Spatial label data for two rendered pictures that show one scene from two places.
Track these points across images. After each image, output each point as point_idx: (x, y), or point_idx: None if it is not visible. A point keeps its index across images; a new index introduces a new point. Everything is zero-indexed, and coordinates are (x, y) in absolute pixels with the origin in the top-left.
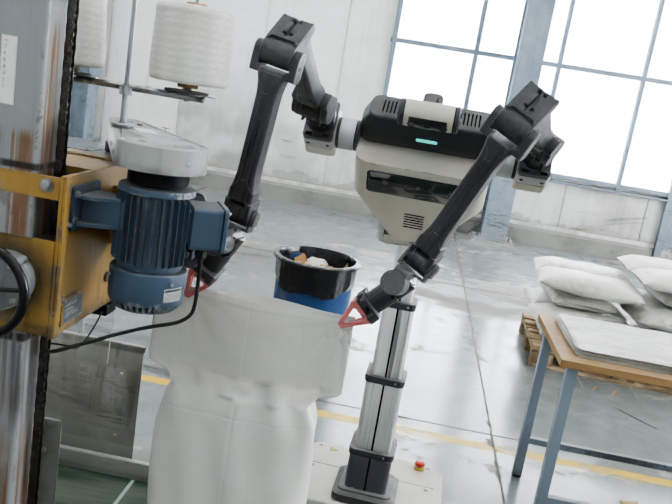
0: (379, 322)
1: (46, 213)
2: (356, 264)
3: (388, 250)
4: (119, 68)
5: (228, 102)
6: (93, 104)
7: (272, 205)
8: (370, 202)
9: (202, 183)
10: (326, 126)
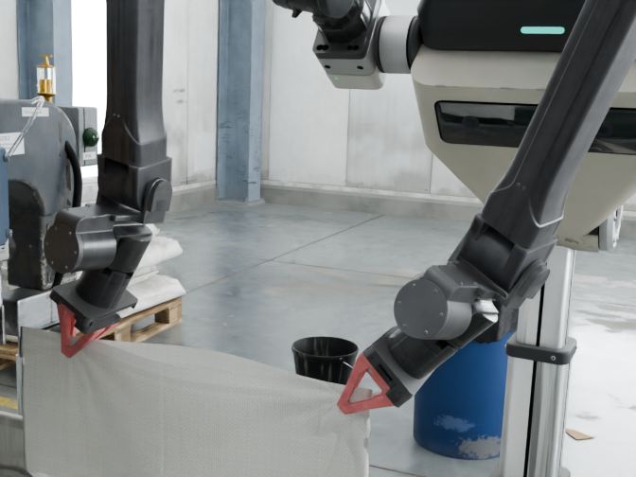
0: (586, 370)
1: None
2: None
3: (606, 273)
4: (283, 92)
5: (402, 115)
6: (257, 134)
7: (460, 229)
8: (455, 166)
9: (379, 210)
10: (349, 28)
